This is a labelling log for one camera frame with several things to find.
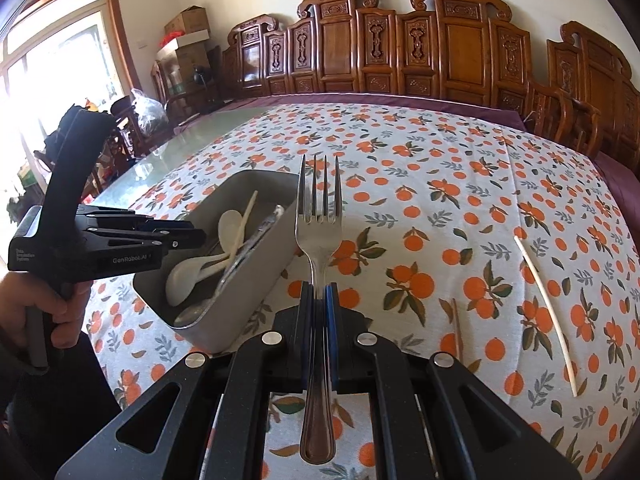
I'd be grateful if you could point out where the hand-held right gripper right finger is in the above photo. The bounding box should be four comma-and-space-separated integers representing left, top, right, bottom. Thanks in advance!
324, 284, 583, 480

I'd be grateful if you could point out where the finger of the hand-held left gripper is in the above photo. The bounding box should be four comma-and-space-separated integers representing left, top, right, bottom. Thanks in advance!
86, 228, 207, 261
75, 205, 196, 234

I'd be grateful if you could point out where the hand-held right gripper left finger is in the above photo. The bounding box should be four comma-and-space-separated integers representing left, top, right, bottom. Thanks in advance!
55, 282, 318, 480

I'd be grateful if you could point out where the white plastic spoon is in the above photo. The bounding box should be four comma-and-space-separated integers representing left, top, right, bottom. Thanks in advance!
165, 252, 236, 307
218, 209, 246, 257

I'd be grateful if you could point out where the grey metal container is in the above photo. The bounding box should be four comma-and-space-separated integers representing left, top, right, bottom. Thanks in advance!
132, 170, 306, 353

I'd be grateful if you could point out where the light wooden chopstick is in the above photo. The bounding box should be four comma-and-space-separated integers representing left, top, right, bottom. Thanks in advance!
514, 236, 579, 397
241, 190, 259, 261

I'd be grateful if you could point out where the slotted metal utensil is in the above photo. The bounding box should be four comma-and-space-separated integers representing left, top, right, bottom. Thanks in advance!
215, 205, 284, 301

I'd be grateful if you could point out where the metal fork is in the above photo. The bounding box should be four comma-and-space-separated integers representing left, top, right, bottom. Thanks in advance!
295, 154, 343, 465

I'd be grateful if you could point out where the person's left hand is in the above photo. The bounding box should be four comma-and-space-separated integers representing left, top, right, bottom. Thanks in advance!
0, 274, 93, 356

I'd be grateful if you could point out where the dark wooden dining chair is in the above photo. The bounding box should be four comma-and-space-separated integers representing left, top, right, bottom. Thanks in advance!
35, 100, 151, 201

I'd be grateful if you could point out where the white plastic bag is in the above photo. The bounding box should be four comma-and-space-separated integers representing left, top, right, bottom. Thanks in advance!
131, 88, 170, 133

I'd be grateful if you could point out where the brown wooden chopstick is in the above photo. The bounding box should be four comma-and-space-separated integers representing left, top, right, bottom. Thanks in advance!
451, 299, 462, 361

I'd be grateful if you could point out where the wooden chair with boxes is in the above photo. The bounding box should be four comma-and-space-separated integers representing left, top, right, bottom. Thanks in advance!
150, 60, 226, 121

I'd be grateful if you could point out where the person's dark clothing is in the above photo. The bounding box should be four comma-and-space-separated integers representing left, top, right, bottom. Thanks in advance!
0, 332, 123, 480

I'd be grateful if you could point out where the white topped cardboard box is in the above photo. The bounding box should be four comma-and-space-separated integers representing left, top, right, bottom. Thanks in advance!
156, 30, 211, 78

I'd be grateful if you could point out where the wooden framed window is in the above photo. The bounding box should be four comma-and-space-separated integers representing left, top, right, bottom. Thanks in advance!
0, 0, 143, 241

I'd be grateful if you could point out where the brown cardboard box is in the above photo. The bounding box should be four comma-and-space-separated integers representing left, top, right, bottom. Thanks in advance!
164, 6, 211, 36

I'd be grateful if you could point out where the orange print tablecloth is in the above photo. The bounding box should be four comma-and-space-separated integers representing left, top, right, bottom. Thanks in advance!
82, 102, 640, 480

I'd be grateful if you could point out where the purple bench cushion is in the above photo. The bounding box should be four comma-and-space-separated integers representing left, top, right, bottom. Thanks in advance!
220, 91, 526, 126

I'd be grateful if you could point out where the carved wooden bench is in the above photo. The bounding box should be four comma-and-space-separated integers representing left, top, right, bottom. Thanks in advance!
220, 0, 541, 111

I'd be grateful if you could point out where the purple armchair cushion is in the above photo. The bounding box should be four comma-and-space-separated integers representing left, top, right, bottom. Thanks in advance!
595, 152, 640, 221

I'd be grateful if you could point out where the carved wooden armchair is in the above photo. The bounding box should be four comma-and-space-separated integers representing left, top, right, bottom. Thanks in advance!
520, 21, 640, 181

